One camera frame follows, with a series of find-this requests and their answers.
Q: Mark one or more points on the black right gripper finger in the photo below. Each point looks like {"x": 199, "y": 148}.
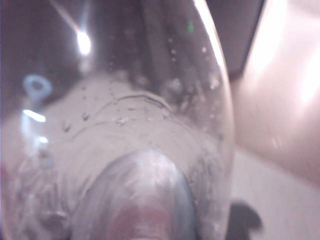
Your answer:
{"x": 243, "y": 220}

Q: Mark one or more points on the clear glass cup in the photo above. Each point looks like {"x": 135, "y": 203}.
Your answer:
{"x": 125, "y": 150}

